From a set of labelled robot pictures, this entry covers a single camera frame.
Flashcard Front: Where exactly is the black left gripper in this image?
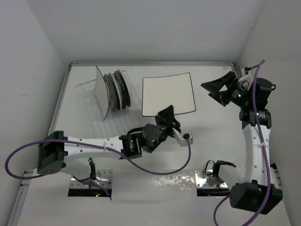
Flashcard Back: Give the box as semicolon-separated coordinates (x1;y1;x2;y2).
145;103;180;152

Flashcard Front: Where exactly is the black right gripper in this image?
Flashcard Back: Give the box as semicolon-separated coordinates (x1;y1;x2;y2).
201;71;252;107

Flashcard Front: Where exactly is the white square plate black rim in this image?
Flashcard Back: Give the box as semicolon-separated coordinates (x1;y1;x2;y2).
142;72;196;117

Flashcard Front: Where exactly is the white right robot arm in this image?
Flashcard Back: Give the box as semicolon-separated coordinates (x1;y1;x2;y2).
201;72;283;215

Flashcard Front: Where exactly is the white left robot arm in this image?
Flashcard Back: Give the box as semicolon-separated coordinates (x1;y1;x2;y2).
37;105;187;179

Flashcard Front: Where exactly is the clear plastic dish rack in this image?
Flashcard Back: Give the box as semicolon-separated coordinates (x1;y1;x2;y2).
75;69;151;150

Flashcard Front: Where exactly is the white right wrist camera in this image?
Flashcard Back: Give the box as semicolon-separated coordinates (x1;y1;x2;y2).
238;67;253;91

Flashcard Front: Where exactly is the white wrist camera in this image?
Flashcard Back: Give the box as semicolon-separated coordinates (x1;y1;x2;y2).
238;67;253;91
173;129;193;147

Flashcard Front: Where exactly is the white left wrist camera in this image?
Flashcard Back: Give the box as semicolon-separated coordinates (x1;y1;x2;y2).
173;129;193;147

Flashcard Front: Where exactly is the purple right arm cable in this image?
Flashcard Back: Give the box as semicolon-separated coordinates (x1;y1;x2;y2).
213;59;270;226

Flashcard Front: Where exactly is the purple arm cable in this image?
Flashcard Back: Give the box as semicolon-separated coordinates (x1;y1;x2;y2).
6;137;191;196
213;59;270;226

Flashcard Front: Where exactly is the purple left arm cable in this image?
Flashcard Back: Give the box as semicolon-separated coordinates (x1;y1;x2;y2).
6;137;191;196

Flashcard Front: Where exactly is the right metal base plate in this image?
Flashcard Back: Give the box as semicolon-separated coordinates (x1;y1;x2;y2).
195;169;228;189

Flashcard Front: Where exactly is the metal base plate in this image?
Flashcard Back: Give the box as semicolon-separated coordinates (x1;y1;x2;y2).
69;169;113;189
195;169;228;189

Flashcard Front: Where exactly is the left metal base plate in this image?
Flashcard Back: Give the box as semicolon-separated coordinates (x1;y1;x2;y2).
69;169;113;189

